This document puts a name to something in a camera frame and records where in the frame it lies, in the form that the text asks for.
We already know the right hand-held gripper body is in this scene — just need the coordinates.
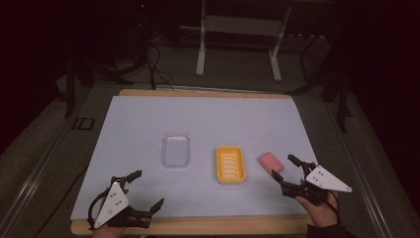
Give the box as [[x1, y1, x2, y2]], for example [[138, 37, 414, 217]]
[[280, 161, 354, 205]]

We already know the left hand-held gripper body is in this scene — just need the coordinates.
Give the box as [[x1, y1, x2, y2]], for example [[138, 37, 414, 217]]
[[93, 177, 155, 230]]

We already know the pink soap bar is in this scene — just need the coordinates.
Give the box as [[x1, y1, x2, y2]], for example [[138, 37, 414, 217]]
[[258, 151, 285, 175]]

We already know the yellow soap dish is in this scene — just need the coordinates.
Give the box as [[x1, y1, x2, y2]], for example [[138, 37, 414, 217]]
[[215, 145, 248, 184]]

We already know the person's left hand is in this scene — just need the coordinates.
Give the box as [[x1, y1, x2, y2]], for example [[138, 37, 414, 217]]
[[90, 216, 129, 238]]

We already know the person's right hand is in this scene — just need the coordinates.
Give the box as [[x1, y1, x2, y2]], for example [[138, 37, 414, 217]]
[[294, 189, 341, 229]]

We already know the clear plastic tray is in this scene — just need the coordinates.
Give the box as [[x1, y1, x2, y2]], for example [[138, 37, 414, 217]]
[[159, 132, 192, 169]]

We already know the black tripod stand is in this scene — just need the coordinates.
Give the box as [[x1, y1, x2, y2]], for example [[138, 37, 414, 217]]
[[54, 54, 134, 119], [286, 70, 355, 134]]

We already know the pale blue table mat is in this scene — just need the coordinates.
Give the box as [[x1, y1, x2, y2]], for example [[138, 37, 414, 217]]
[[69, 95, 320, 221]]

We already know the white metal stand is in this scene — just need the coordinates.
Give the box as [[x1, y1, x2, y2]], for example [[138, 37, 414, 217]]
[[195, 0, 293, 83]]

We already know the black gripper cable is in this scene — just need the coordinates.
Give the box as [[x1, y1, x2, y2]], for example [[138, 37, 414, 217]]
[[86, 188, 112, 230]]

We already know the metal floor rail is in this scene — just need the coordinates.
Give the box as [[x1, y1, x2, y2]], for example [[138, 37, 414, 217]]
[[323, 100, 395, 238], [0, 123, 74, 232]]

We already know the black rectangular frame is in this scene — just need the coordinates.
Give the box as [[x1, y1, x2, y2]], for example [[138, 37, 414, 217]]
[[72, 116, 96, 131]]

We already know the black cable bundle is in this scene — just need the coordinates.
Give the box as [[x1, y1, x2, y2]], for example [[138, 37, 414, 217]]
[[144, 42, 175, 91]]

